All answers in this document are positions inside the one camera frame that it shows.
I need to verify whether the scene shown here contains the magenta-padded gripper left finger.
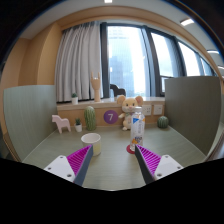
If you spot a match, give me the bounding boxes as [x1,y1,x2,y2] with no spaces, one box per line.
[43,145,94,187]

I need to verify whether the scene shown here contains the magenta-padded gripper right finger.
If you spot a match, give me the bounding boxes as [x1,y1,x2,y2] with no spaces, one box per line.
[134,144,184,185]

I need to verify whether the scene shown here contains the clear plastic drink bottle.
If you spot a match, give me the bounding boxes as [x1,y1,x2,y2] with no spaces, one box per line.
[129,106,146,153]

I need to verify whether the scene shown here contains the white cup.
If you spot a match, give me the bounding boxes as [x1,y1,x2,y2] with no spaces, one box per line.
[80,132,102,157]

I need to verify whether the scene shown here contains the flat round red coaster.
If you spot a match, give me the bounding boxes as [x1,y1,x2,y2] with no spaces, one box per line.
[126,144,139,155]

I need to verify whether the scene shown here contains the small plant in white pot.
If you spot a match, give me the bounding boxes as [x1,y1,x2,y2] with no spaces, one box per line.
[74,118,83,133]
[70,92,79,105]

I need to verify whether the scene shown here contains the round green cactus ornament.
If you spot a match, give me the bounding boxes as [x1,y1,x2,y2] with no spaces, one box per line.
[156,115,170,130]

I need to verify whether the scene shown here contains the pink horse figurine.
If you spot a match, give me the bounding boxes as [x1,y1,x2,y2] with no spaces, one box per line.
[51,114,72,135]

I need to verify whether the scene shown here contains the tall green cactus ornament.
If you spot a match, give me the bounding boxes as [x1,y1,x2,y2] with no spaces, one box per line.
[83,105,97,132]

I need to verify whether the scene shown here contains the green desk partition panel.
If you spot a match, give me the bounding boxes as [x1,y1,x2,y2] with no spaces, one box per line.
[3,84,58,161]
[164,76,222,156]

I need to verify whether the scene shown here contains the round purple number sign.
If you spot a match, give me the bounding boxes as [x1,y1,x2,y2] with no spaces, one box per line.
[103,109,119,125]

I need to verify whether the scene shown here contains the beige plush mouse toy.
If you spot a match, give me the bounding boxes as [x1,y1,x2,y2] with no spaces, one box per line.
[116,94,144,131]

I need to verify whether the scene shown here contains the wooden hand sculpture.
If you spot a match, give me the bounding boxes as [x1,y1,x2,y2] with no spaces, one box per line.
[90,71,102,103]

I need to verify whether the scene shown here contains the black horse figurine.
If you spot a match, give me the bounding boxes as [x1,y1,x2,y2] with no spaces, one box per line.
[109,83,127,98]

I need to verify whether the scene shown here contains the white pleated curtain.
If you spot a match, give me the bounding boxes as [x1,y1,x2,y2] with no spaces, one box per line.
[54,21,104,103]

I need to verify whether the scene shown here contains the dark-framed window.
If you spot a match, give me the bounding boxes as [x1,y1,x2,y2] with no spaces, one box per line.
[99,22,216,99]

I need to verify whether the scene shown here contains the ceiling lights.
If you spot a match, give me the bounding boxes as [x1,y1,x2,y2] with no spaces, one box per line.
[103,0,224,70]

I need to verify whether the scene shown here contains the white wall socket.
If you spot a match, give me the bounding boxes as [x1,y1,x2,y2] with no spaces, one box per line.
[141,104,153,116]
[152,104,164,116]

